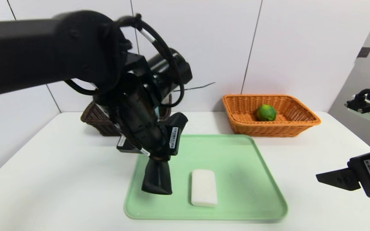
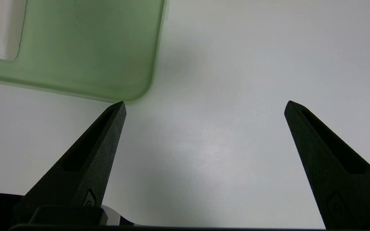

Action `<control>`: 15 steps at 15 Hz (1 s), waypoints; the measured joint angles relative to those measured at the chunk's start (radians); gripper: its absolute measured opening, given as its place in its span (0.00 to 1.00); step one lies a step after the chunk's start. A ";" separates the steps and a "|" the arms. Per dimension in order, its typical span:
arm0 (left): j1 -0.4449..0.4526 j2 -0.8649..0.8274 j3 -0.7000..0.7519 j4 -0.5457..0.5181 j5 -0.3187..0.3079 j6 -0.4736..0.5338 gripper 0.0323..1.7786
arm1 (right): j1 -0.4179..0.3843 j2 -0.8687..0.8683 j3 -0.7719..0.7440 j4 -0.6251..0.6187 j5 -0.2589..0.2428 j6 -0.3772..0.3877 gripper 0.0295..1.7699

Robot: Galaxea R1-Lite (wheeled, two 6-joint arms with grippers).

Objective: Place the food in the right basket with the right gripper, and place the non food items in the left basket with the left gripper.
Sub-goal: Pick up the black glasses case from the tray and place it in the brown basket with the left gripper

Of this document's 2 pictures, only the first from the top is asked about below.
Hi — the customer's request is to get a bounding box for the green lime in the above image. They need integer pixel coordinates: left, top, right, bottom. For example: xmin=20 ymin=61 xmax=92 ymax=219
xmin=256 ymin=104 xmax=277 ymax=122

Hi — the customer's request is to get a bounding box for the white soap bar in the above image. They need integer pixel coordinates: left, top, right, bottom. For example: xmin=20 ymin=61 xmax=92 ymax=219
xmin=191 ymin=169 xmax=218 ymax=207

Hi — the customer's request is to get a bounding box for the orange wicker basket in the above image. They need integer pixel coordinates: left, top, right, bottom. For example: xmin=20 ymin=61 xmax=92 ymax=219
xmin=222 ymin=94 xmax=321 ymax=138

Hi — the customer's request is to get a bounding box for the dark brown wicker basket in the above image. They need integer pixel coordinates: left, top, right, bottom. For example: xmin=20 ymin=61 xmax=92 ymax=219
xmin=81 ymin=95 xmax=172 ymax=137

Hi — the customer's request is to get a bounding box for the light green plastic tray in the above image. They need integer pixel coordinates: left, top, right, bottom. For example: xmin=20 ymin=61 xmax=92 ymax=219
xmin=124 ymin=134 xmax=288 ymax=220

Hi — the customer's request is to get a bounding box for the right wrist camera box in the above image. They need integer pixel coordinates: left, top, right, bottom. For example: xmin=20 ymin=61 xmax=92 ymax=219
xmin=345 ymin=95 xmax=370 ymax=123

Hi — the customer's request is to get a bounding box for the thin black cable tie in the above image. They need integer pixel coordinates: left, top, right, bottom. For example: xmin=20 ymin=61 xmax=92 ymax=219
xmin=172 ymin=82 xmax=216 ymax=92

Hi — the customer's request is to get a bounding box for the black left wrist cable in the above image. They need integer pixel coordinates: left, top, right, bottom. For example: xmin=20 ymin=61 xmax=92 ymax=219
xmin=65 ymin=13 xmax=185 ymax=108

